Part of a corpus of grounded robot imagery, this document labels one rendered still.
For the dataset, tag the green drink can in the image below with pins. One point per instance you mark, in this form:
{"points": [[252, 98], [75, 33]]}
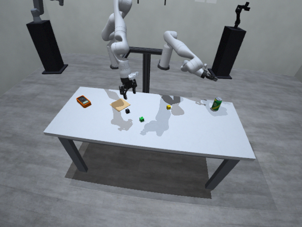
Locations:
{"points": [[216, 104]]}

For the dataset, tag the orange pocket multimeter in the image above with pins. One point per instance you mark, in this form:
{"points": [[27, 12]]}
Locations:
{"points": [[83, 101]]}

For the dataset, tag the tan square mat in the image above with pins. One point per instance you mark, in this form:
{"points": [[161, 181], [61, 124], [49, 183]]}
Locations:
{"points": [[120, 104]]}

